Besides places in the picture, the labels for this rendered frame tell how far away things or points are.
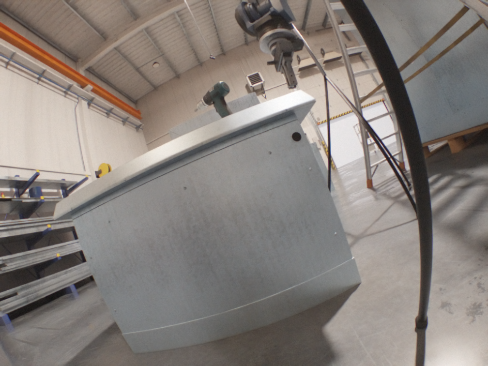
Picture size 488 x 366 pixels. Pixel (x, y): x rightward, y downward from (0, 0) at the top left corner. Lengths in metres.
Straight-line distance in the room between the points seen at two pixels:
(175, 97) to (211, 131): 11.72
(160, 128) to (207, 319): 11.56
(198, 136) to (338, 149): 10.84
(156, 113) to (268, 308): 12.09
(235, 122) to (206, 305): 0.57
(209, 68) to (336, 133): 7.50
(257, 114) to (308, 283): 0.53
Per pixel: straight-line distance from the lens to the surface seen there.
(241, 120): 0.64
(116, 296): 0.87
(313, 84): 11.96
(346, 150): 11.50
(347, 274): 0.75
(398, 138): 2.59
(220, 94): 0.91
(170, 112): 12.07
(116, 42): 9.10
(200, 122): 2.76
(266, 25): 0.86
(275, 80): 11.83
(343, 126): 11.77
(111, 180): 0.74
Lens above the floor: 0.41
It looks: 4 degrees up
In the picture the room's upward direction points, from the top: 23 degrees counter-clockwise
